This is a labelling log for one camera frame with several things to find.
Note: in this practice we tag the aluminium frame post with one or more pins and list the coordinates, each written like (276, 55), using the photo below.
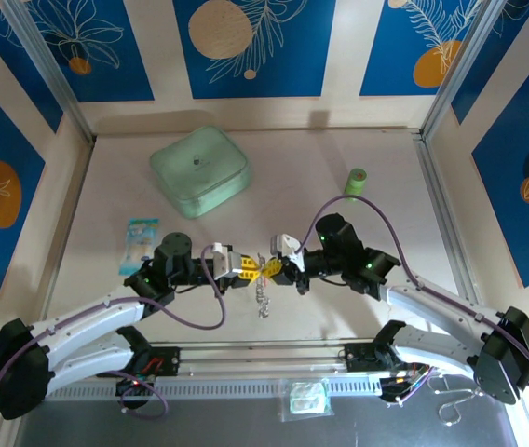
(460, 70)
(50, 70)

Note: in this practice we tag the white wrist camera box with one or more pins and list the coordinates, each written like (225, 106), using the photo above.
(229, 263)
(288, 249)

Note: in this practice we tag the grey metal sheet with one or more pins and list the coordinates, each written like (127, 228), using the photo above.
(199, 428)

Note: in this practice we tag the mint green zip case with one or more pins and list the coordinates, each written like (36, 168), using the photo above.
(199, 172)

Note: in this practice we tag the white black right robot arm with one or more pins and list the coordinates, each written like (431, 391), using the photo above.
(432, 302)

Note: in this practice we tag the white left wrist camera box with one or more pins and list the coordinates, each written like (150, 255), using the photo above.
(229, 263)

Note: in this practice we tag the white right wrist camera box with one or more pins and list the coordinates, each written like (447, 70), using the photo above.
(288, 249)

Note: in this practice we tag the aluminium side rail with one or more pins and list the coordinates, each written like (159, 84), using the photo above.
(441, 209)

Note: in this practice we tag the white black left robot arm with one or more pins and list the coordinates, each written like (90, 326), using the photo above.
(87, 321)

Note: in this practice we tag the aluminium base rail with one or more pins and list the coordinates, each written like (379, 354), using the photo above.
(264, 354)

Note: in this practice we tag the blue snack packet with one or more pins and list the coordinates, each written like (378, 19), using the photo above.
(141, 237)

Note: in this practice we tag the clear plastic bag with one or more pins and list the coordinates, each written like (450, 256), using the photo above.
(306, 399)

